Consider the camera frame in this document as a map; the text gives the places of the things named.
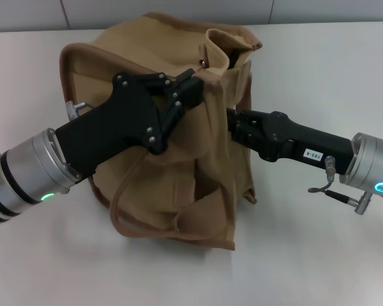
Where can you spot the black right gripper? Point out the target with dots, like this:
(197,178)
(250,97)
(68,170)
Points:
(306,143)

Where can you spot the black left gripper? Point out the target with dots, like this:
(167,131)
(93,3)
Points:
(121,121)

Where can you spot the khaki canvas food bag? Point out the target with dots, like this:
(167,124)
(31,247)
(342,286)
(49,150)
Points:
(210,178)

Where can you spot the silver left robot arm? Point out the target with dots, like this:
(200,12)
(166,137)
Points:
(22,178)

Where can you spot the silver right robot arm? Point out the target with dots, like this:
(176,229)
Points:
(373,165)

